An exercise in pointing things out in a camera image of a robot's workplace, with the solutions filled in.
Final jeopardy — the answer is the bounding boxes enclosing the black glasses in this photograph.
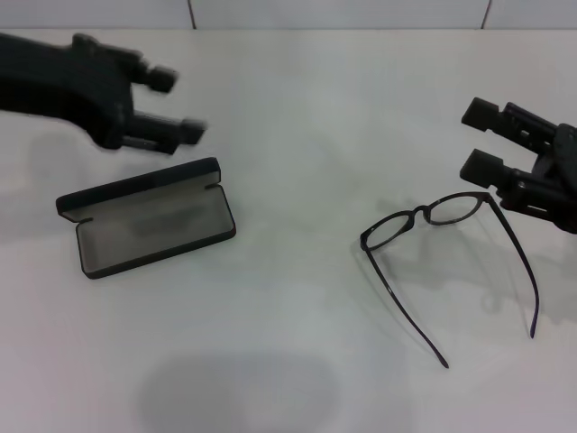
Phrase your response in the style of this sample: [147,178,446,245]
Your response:
[359,190,542,369]

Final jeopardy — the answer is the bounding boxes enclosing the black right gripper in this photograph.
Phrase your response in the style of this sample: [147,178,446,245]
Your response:
[459,96,577,235]

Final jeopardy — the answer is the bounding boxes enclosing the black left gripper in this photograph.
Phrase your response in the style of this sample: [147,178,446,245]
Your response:
[0,32,209,155]

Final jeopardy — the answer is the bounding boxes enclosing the black glasses case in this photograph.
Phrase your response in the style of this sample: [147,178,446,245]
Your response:
[54,156,237,281]

